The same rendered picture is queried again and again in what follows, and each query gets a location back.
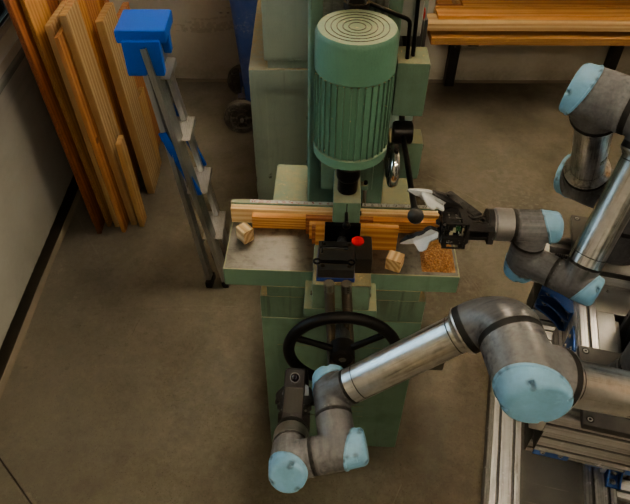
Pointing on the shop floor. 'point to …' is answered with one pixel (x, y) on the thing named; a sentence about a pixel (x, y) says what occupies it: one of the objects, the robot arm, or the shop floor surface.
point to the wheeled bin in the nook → (239, 112)
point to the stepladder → (174, 125)
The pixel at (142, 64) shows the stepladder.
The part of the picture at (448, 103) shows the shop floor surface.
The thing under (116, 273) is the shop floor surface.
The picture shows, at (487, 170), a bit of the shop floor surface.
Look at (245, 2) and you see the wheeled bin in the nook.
